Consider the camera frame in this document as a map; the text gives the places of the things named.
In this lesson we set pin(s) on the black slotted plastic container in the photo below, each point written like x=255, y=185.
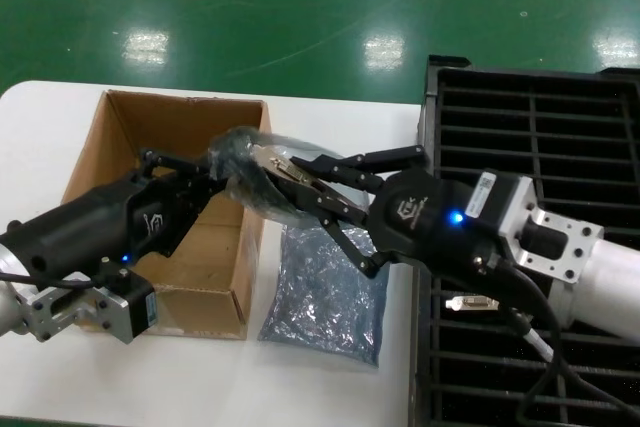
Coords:
x=535, y=112

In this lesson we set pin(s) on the graphics card with blue port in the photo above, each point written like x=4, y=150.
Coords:
x=470, y=304

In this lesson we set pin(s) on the crinkled empty antistatic bag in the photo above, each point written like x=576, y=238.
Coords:
x=325, y=317

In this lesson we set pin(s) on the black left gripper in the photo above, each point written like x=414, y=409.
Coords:
x=100, y=227

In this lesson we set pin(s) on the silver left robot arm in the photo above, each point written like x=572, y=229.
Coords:
x=10, y=312

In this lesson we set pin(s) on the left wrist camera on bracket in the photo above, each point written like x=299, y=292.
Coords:
x=130, y=307

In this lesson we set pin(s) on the brown cardboard box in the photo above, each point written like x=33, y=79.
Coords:
x=175, y=117

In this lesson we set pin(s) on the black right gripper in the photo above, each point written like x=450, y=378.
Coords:
x=425, y=227

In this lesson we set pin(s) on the graphics card with metal bracket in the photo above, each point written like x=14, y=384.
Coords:
x=280, y=167

